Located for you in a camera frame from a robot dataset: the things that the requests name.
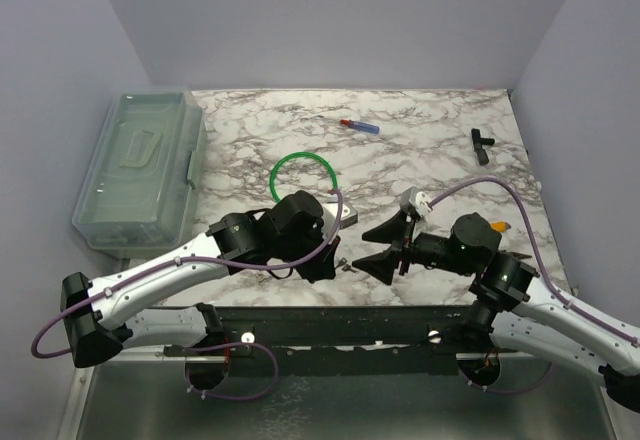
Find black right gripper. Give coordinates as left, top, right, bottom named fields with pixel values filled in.
left=352, top=208, right=476, bottom=285

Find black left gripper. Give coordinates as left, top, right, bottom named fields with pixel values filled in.
left=274, top=222, right=342, bottom=284

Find small silver key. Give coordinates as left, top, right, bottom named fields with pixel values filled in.
left=335, top=258, right=358, bottom=273

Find green cable lock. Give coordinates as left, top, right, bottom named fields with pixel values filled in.
left=268, top=151, right=339, bottom=202

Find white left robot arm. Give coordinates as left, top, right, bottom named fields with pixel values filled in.
left=61, top=191, right=357, bottom=368

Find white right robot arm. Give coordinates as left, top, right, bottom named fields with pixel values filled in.
left=353, top=212, right=639, bottom=411

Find spare silver keys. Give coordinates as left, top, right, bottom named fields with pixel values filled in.
left=253, top=271, right=273, bottom=286

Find yellow utility knife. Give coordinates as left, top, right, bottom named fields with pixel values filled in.
left=490, top=221, right=511, bottom=233

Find blue red small screwdriver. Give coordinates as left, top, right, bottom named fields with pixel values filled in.
left=340, top=119, right=380, bottom=135

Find black T-shaped tool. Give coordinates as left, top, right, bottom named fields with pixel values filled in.
left=471, top=128, right=495, bottom=166

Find clear plastic storage box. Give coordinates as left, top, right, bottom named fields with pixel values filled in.
left=72, top=89, right=207, bottom=259

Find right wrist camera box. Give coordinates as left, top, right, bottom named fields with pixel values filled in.
left=399, top=187, right=433, bottom=221

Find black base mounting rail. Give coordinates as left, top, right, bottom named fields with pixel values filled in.
left=162, top=304, right=521, bottom=379

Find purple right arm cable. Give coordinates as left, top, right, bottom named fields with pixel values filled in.
left=427, top=177, right=640, bottom=395

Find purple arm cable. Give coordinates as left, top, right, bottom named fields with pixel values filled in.
left=30, top=187, right=345, bottom=402
left=427, top=177, right=640, bottom=395

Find yellow handled pliers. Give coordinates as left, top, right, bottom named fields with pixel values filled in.
left=502, top=251, right=532, bottom=261

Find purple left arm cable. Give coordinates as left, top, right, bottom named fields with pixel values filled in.
left=30, top=187, right=345, bottom=402

